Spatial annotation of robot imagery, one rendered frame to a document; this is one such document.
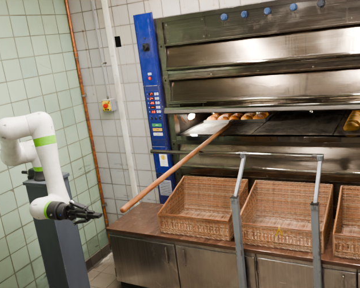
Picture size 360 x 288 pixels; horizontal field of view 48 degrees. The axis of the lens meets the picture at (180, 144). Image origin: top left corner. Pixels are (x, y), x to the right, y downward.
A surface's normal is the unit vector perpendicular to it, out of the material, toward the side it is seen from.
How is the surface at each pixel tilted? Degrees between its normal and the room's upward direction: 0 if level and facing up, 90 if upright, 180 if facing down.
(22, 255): 90
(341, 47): 69
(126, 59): 90
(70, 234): 90
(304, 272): 90
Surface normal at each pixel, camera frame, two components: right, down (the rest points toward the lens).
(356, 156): -0.48, -0.06
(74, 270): 0.88, 0.01
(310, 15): -0.47, 0.28
